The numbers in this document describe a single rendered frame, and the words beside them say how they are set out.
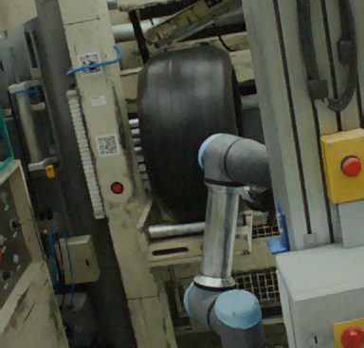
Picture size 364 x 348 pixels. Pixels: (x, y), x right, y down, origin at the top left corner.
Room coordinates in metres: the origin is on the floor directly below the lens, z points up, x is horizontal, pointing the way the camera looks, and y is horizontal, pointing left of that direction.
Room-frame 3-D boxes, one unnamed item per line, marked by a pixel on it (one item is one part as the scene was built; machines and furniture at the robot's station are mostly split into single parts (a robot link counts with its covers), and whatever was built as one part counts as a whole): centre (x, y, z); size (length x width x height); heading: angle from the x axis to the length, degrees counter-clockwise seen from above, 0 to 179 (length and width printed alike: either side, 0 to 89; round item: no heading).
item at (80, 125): (2.69, 0.33, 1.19); 0.05 x 0.04 x 0.48; 171
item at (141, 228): (2.71, 0.16, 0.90); 0.40 x 0.03 x 0.10; 171
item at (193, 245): (2.54, 0.01, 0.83); 0.36 x 0.09 x 0.06; 81
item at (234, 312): (1.86, -0.06, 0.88); 0.13 x 0.12 x 0.14; 29
